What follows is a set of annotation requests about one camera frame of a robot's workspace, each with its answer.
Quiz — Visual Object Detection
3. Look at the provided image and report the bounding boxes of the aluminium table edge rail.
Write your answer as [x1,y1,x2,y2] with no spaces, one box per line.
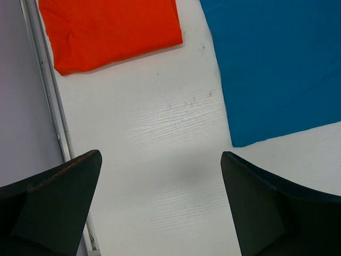
[20,0,102,256]

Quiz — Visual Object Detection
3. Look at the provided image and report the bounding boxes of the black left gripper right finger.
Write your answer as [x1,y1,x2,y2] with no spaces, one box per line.
[221,151,340,255]

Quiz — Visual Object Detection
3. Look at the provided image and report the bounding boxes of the folded orange t shirt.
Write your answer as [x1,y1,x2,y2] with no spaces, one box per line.
[38,0,183,76]

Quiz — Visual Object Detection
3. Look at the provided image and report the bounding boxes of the teal blue t shirt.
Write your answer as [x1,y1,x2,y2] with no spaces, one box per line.
[201,1,340,147]

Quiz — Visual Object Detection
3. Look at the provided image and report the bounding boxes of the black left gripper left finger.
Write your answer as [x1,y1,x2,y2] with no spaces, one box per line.
[1,150,102,255]

